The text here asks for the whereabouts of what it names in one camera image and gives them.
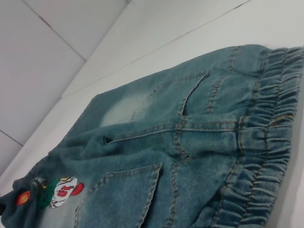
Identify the blue denim shorts with print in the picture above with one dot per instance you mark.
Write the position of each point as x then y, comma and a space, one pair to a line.
180, 152

